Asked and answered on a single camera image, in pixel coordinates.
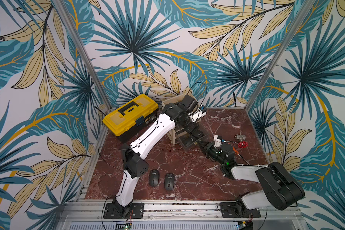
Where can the beige drawer organizer cabinet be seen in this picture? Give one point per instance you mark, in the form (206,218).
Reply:
(176,110)

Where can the yellow black toolbox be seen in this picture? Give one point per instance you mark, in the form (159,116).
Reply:
(132,117)

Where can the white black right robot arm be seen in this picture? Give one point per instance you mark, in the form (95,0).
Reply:
(279,189)

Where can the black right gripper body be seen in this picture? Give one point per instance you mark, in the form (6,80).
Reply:
(212,148)

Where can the red handle metal valve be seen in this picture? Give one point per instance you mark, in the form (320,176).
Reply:
(241,138)

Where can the black computer mouse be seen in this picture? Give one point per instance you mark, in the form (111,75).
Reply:
(169,181)
(154,177)

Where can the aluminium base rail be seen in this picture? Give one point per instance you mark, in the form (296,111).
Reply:
(176,215)

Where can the clear drawer gold handle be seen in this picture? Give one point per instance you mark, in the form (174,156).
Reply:
(190,139)

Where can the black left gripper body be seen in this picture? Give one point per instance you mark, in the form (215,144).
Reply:
(190,127)

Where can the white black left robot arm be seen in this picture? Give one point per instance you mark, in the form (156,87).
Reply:
(134,155)

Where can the orange handle screwdriver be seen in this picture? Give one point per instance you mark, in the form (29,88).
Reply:
(237,153)

